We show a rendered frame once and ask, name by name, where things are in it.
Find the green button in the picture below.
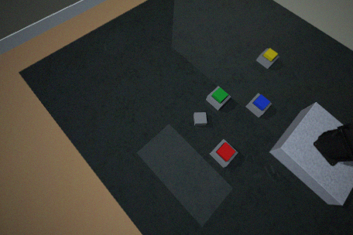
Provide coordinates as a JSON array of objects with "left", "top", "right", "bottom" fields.
[{"left": 206, "top": 86, "right": 231, "bottom": 110}]

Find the yellow button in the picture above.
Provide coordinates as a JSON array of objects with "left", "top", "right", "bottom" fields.
[{"left": 256, "top": 48, "right": 279, "bottom": 69}]

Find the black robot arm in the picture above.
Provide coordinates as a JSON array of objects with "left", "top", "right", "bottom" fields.
[{"left": 314, "top": 123, "right": 353, "bottom": 165}]

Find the red button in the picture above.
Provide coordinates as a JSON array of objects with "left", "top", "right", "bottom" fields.
[{"left": 210, "top": 139, "right": 238, "bottom": 168}]

